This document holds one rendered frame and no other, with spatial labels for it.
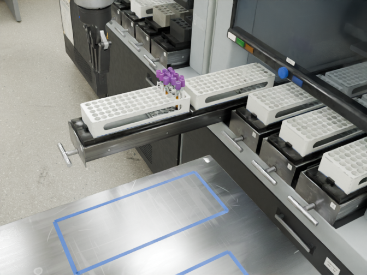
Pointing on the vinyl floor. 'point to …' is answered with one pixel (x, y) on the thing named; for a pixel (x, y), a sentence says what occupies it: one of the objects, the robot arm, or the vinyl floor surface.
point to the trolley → (154, 231)
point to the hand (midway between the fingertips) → (100, 81)
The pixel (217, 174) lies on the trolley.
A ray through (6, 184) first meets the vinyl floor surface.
